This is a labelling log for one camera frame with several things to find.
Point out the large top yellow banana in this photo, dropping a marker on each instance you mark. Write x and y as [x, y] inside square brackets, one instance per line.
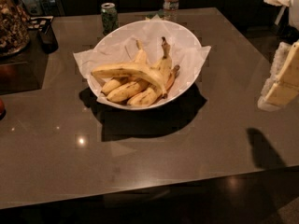
[152, 75]

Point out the middle yellow banana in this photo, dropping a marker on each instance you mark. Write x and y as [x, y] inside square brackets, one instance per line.
[126, 91]

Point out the front right yellow banana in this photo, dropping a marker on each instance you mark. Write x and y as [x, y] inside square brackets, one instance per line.
[152, 94]

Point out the left small yellow banana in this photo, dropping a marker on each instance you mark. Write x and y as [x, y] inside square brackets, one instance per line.
[140, 57]

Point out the clear plastic water bottle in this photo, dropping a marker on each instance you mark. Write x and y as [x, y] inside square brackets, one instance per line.
[170, 8]

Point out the white paper liner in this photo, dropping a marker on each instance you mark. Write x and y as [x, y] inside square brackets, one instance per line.
[118, 48]

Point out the green soda can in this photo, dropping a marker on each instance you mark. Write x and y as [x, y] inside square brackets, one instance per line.
[109, 17]

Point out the black device with checkered top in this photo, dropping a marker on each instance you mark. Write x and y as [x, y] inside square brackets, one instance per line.
[45, 32]

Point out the dark box on table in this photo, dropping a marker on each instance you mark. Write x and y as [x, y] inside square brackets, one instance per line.
[24, 71]

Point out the glass jar of snacks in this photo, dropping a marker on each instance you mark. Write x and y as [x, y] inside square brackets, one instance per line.
[14, 36]

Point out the red object at left edge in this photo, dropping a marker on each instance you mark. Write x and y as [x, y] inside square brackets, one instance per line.
[2, 108]

